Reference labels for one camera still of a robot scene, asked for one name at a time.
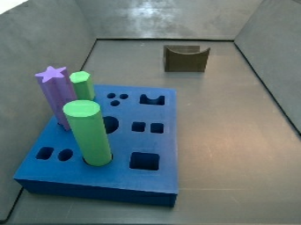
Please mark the blue foam peg board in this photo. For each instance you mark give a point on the blue foam peg board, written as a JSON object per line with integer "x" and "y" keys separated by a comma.
{"x": 141, "y": 174}

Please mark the tall green cylinder peg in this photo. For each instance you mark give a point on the tall green cylinder peg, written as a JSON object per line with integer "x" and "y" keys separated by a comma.
{"x": 83, "y": 114}

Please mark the short green hexagon peg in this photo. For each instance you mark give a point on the short green hexagon peg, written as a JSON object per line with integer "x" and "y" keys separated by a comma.
{"x": 81, "y": 84}

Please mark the purple star peg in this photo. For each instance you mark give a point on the purple star peg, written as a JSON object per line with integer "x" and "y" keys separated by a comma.
{"x": 56, "y": 86}

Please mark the black fixture bracket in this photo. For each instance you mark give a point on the black fixture bracket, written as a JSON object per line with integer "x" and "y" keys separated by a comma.
{"x": 184, "y": 58}

